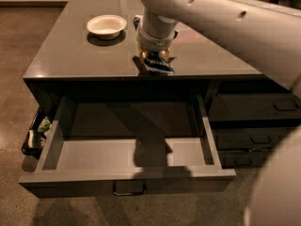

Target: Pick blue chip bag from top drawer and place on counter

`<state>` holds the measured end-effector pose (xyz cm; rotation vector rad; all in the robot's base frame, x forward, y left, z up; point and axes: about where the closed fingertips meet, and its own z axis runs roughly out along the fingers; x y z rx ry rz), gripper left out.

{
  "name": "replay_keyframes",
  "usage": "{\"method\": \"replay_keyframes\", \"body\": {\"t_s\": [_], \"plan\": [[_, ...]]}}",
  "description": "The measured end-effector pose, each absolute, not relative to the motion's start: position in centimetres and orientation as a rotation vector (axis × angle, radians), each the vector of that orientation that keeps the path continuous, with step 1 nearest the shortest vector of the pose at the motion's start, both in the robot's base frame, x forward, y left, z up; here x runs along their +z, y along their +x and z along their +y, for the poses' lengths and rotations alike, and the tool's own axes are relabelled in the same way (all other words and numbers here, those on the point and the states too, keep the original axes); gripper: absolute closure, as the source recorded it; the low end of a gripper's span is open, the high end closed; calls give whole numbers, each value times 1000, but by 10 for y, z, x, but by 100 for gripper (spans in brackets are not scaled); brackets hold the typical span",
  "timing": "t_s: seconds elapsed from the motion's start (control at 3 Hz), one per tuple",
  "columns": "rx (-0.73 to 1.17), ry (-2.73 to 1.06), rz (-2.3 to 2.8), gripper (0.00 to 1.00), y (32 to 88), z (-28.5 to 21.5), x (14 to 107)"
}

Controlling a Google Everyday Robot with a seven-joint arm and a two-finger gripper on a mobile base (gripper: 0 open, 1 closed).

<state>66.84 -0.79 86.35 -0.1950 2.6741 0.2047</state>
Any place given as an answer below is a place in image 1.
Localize closed grey middle drawer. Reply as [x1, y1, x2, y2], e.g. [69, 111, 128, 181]
[214, 127, 293, 151]

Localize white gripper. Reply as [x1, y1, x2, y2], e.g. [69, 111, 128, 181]
[136, 8, 178, 62]

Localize white paper bowl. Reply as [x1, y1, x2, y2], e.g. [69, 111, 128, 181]
[87, 15, 127, 40]

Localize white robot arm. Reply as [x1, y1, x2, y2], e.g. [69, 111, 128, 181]
[137, 0, 301, 226]

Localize grey counter cabinet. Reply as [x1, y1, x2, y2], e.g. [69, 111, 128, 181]
[23, 0, 301, 170]

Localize metal drawer handle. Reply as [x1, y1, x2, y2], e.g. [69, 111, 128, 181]
[113, 181, 146, 196]

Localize open grey top drawer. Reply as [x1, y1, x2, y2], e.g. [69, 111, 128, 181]
[19, 95, 236, 198]

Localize green snack bag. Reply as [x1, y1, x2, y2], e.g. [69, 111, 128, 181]
[38, 117, 52, 133]

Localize closed grey drawer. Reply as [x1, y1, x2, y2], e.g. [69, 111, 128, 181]
[214, 127, 293, 151]
[218, 151, 271, 169]
[208, 93, 301, 121]

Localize closed grey lower drawer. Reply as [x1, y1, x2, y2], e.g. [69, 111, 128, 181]
[218, 151, 271, 169]

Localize blue chip bag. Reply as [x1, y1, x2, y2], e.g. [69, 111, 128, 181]
[142, 52, 174, 74]

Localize closed grey upper right drawer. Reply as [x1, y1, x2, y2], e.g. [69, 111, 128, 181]
[208, 93, 301, 121]

